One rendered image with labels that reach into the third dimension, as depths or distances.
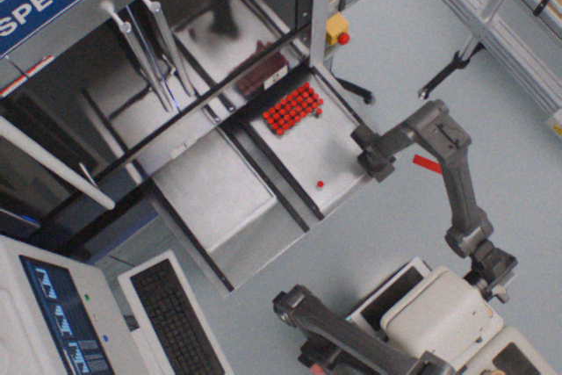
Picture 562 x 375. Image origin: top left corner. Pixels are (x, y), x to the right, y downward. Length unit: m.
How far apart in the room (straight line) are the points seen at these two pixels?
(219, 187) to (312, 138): 0.32
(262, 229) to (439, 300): 0.68
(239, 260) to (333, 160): 0.42
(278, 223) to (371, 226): 0.97
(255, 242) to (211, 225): 0.14
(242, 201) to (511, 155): 1.53
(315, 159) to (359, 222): 0.91
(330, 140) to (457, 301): 0.76
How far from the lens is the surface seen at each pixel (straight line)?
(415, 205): 2.84
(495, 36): 2.58
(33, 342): 1.29
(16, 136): 1.09
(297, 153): 1.93
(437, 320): 1.39
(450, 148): 1.27
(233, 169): 1.92
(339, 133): 1.95
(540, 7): 2.23
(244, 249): 1.88
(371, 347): 1.22
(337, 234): 2.77
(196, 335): 1.93
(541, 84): 2.56
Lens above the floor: 2.73
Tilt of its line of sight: 75 degrees down
